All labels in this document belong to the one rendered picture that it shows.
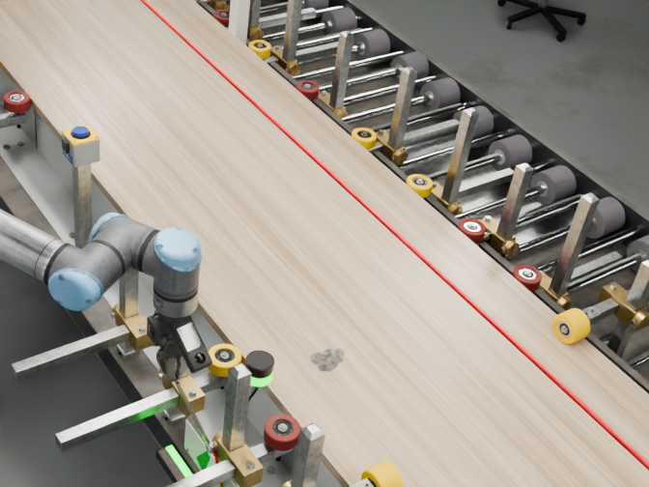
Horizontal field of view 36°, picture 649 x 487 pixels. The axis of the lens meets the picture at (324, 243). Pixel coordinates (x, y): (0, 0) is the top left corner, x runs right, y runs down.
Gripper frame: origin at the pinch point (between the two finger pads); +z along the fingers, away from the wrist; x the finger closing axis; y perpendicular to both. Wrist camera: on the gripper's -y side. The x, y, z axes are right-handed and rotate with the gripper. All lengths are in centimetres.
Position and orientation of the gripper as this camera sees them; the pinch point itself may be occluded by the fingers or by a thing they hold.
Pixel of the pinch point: (176, 378)
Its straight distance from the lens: 221.6
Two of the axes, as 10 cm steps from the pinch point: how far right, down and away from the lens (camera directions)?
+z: -1.3, 7.7, 6.3
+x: -8.1, 2.8, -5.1
